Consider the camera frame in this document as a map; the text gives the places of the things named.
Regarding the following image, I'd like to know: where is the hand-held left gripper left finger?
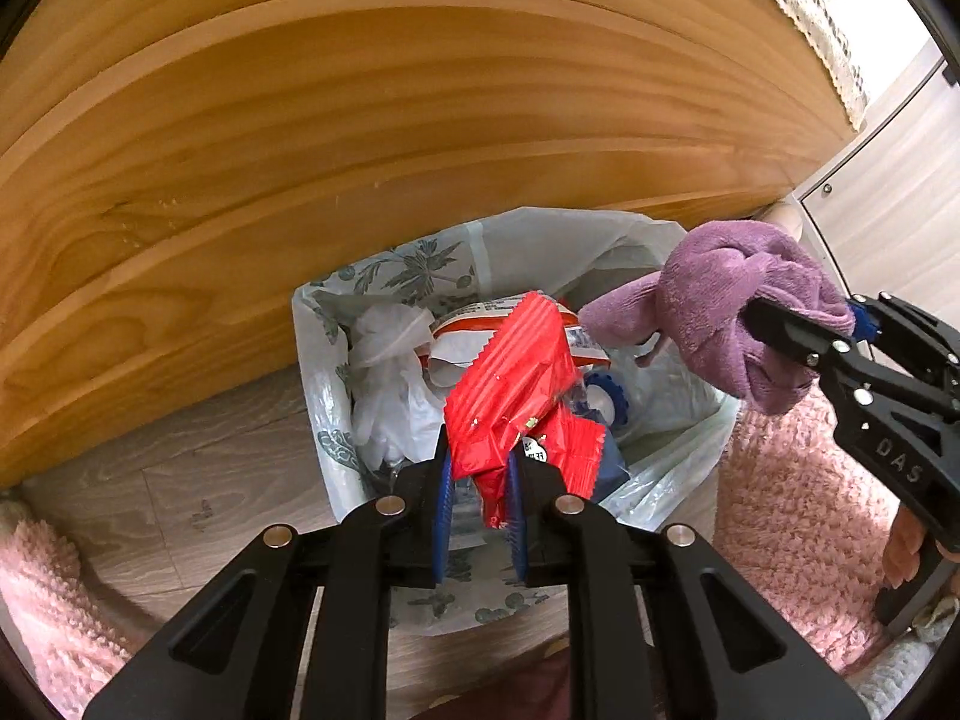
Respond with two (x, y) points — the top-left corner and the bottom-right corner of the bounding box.
(82, 426), (455, 720)

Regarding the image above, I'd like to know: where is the cream fluffy slipper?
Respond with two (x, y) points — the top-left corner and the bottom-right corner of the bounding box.
(851, 598), (960, 707)

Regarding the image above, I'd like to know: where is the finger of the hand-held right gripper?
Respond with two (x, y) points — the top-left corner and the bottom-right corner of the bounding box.
(744, 298), (856, 376)
(849, 291), (960, 391)

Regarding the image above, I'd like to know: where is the person's right hand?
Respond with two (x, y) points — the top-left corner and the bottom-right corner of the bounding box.
(883, 504), (932, 587)

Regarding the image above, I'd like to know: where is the blue round plastic lid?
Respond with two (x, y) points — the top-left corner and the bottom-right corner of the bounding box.
(581, 370), (629, 430)

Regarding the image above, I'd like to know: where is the red wrapper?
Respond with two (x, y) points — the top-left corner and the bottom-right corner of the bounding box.
(444, 290), (607, 531)

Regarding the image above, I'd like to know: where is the leaf print white trash bag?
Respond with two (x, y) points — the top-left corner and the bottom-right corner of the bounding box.
(291, 206), (745, 625)

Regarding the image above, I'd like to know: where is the wooden bed frame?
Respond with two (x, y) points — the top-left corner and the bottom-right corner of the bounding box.
(0, 0), (863, 490)

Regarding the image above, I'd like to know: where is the red and white snack bag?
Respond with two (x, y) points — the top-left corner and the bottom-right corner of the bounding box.
(426, 297), (610, 391)

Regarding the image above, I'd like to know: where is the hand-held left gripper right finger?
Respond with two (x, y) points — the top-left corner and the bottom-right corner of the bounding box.
(506, 450), (871, 720)

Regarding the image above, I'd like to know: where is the purple cloth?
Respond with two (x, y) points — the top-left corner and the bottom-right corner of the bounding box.
(579, 220), (857, 417)

